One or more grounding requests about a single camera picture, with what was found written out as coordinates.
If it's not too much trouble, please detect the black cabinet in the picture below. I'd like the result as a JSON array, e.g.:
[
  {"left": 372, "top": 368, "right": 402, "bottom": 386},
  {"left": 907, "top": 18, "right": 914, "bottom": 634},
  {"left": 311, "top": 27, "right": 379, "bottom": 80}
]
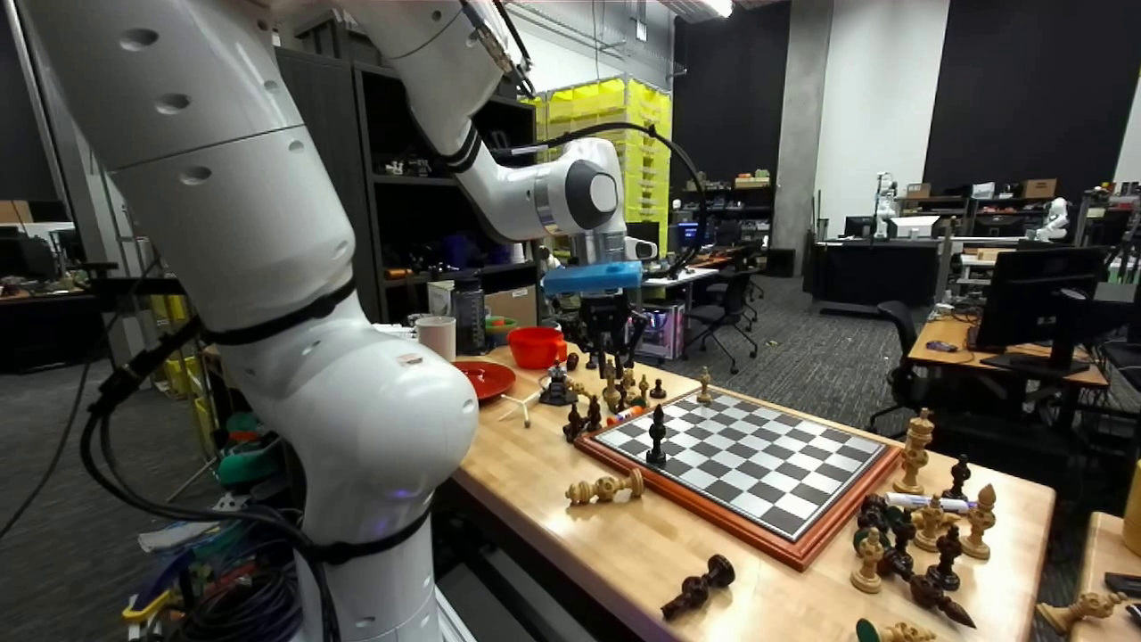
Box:
[{"left": 807, "top": 230, "right": 946, "bottom": 315}]

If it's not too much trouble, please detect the black white chessboard, red frame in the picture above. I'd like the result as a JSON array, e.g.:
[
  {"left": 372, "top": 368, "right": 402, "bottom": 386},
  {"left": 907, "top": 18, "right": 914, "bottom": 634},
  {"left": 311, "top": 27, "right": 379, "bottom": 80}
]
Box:
[{"left": 574, "top": 390, "right": 907, "bottom": 572}]

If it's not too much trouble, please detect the black office chair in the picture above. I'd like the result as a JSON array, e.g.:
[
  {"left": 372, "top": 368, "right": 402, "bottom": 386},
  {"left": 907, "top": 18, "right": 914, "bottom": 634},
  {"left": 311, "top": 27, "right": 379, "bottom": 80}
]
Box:
[
  {"left": 683, "top": 266, "right": 767, "bottom": 377},
  {"left": 866, "top": 296, "right": 941, "bottom": 439}
]

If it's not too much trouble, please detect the white plastic cup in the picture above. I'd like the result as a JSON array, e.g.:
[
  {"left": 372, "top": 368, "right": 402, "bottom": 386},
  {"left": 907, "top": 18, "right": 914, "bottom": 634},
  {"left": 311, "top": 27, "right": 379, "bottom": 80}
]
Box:
[{"left": 409, "top": 311, "right": 459, "bottom": 363}]

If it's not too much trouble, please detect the white glue stick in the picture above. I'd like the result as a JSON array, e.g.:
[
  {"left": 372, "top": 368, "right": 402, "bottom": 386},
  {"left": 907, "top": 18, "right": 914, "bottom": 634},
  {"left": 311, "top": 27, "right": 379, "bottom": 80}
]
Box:
[{"left": 884, "top": 488, "right": 978, "bottom": 515}]

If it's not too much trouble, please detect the black metal shelf unit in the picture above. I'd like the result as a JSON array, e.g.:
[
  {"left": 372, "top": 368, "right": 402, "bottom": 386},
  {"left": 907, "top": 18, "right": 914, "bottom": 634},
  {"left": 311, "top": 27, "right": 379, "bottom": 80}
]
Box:
[{"left": 278, "top": 46, "right": 544, "bottom": 333}]

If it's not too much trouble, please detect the black robot cable hose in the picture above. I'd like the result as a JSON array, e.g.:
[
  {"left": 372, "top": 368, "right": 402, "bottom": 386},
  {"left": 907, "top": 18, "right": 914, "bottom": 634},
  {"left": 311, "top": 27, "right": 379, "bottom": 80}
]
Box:
[{"left": 493, "top": 119, "right": 711, "bottom": 260}]

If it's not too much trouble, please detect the wooden office desk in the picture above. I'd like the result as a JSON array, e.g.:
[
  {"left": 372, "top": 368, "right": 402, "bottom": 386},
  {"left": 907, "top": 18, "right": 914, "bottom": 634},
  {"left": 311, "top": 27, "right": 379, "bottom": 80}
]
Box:
[{"left": 907, "top": 311, "right": 1117, "bottom": 394}]

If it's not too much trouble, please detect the red plastic plate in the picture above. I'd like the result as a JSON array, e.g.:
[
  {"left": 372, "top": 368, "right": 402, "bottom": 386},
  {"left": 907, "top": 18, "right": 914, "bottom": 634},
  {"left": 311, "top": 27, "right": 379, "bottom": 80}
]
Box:
[{"left": 458, "top": 357, "right": 519, "bottom": 406}]

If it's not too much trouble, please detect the tan piece with green base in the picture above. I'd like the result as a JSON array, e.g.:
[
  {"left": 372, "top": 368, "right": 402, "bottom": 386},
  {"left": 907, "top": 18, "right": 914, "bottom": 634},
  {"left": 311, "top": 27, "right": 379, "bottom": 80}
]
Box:
[{"left": 851, "top": 613, "right": 941, "bottom": 642}]

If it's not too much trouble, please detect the brown cardboard box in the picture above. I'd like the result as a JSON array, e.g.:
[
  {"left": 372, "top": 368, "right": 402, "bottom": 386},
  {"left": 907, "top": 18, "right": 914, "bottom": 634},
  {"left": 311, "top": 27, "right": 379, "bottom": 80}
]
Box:
[{"left": 480, "top": 286, "right": 541, "bottom": 336}]

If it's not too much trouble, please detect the red plastic bowl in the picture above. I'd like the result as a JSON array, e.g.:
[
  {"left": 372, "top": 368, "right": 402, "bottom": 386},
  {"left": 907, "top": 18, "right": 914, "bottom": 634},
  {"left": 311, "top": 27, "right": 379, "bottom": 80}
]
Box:
[{"left": 505, "top": 325, "right": 572, "bottom": 376}]

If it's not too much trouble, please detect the black computer monitor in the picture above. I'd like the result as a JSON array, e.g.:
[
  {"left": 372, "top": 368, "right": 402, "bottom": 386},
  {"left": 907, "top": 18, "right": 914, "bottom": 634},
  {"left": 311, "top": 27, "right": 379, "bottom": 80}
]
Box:
[{"left": 975, "top": 243, "right": 1111, "bottom": 357}]

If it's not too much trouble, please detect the dark cluttered workbench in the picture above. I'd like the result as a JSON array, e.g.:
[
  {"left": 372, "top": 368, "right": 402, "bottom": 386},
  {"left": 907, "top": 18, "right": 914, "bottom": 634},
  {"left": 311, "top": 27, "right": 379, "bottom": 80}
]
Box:
[{"left": 0, "top": 194, "right": 122, "bottom": 377}]

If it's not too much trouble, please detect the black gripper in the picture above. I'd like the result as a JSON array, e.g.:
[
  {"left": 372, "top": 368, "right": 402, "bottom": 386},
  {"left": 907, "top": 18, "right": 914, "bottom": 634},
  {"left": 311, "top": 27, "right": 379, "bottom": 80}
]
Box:
[{"left": 572, "top": 292, "right": 637, "bottom": 386}]

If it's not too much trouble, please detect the dark tumbler bottle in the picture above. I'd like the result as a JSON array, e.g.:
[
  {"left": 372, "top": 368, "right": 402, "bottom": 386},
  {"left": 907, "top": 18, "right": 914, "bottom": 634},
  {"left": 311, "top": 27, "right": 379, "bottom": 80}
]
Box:
[{"left": 450, "top": 276, "right": 493, "bottom": 357}]

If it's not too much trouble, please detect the yellow storage bin stack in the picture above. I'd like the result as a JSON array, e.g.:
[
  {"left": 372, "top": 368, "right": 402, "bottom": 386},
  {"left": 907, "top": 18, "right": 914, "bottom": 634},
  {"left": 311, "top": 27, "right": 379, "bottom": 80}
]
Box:
[{"left": 530, "top": 76, "right": 676, "bottom": 260}]

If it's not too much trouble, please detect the tangled coloured cable bundle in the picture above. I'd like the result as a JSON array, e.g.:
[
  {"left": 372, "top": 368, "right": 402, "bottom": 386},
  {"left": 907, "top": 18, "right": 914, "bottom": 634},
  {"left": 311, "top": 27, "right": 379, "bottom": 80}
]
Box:
[{"left": 74, "top": 319, "right": 319, "bottom": 642}]

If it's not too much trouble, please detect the tall tan chess piece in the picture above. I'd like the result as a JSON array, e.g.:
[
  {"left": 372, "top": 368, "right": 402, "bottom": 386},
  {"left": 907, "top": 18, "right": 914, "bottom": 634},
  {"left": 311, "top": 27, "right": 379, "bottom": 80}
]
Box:
[{"left": 897, "top": 406, "right": 938, "bottom": 494}]

